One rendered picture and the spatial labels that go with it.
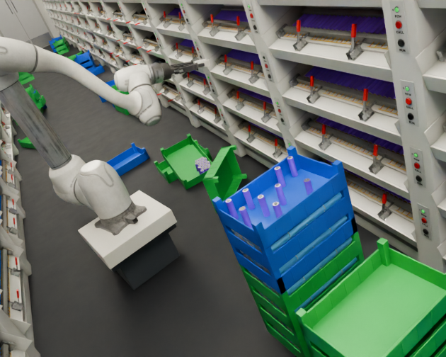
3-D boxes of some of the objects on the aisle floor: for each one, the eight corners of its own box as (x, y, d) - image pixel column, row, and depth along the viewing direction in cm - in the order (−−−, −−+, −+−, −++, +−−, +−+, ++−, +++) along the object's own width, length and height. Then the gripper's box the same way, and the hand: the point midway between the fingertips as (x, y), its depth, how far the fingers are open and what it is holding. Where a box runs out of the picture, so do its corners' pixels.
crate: (216, 213, 216) (202, 180, 206) (233, 178, 238) (221, 146, 229) (231, 212, 212) (216, 178, 202) (247, 176, 235) (236, 144, 225)
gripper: (157, 77, 207) (203, 67, 215) (168, 83, 194) (216, 72, 202) (154, 61, 204) (201, 52, 212) (165, 66, 190) (214, 55, 198)
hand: (202, 63), depth 206 cm, fingers open, 3 cm apart
